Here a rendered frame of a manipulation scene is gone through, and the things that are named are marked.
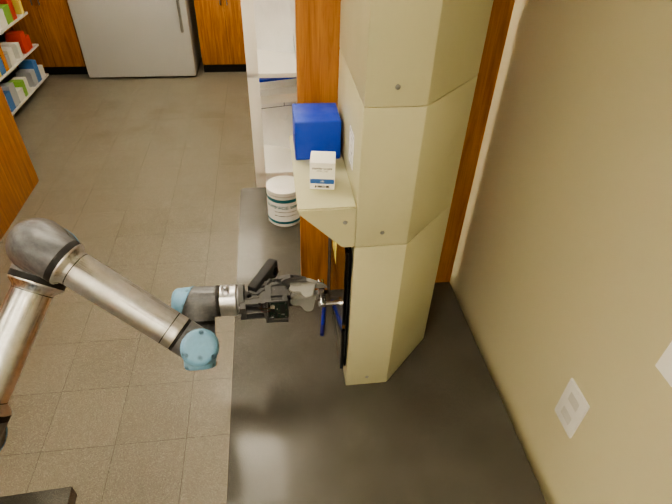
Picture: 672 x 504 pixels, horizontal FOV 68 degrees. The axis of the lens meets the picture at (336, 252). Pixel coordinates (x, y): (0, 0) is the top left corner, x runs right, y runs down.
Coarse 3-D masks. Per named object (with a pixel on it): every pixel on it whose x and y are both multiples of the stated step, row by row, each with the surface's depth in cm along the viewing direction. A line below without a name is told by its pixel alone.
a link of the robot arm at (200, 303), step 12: (180, 288) 117; (192, 288) 117; (204, 288) 117; (216, 288) 117; (180, 300) 114; (192, 300) 115; (204, 300) 115; (216, 300) 115; (180, 312) 115; (192, 312) 114; (204, 312) 115; (216, 312) 116
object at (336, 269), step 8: (336, 248) 123; (344, 248) 106; (336, 256) 124; (344, 256) 107; (336, 264) 125; (344, 264) 107; (336, 272) 126; (344, 272) 108; (336, 280) 127; (344, 280) 109; (336, 288) 128; (344, 288) 111; (336, 296) 129; (344, 296) 112; (344, 304) 114; (336, 312) 131; (344, 312) 115; (336, 320) 132; (344, 320) 117; (336, 328) 133; (344, 328) 119; (336, 336) 134; (344, 336) 121; (336, 344) 135
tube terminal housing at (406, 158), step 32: (352, 96) 94; (448, 96) 90; (352, 128) 96; (384, 128) 86; (416, 128) 87; (448, 128) 96; (384, 160) 90; (416, 160) 91; (448, 160) 103; (384, 192) 95; (416, 192) 96; (448, 192) 111; (384, 224) 100; (416, 224) 103; (352, 256) 106; (384, 256) 105; (416, 256) 112; (352, 288) 110; (384, 288) 111; (416, 288) 121; (352, 320) 116; (384, 320) 118; (416, 320) 132; (352, 352) 124; (384, 352) 125; (352, 384) 132
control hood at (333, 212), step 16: (304, 160) 110; (336, 160) 110; (304, 176) 105; (336, 176) 105; (304, 192) 100; (320, 192) 100; (336, 192) 100; (352, 192) 101; (304, 208) 95; (320, 208) 96; (336, 208) 96; (352, 208) 96; (320, 224) 98; (336, 224) 98; (352, 224) 99; (336, 240) 101; (352, 240) 101
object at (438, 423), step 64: (256, 192) 204; (256, 256) 172; (256, 320) 149; (320, 320) 150; (448, 320) 151; (256, 384) 132; (320, 384) 132; (384, 384) 133; (448, 384) 133; (256, 448) 118; (320, 448) 118; (384, 448) 119; (448, 448) 119; (512, 448) 120
